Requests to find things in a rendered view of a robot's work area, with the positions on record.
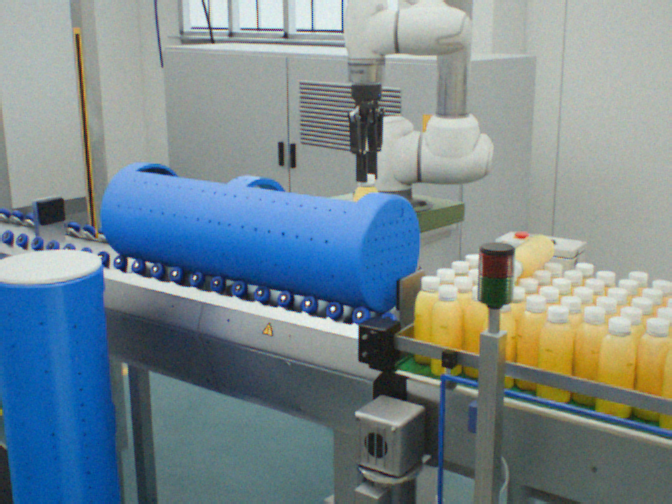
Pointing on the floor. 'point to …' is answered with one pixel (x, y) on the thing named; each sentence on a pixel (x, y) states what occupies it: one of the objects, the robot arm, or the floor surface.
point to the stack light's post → (490, 417)
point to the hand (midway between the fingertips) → (366, 167)
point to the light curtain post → (93, 143)
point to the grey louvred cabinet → (318, 115)
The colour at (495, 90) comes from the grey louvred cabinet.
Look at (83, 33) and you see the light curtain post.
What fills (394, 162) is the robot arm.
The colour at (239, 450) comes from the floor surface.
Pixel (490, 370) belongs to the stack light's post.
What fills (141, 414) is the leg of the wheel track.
